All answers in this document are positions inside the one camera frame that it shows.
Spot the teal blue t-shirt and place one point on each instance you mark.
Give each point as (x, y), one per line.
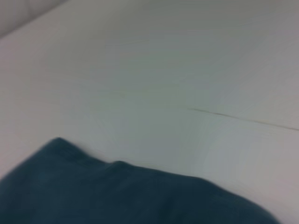
(116, 191)

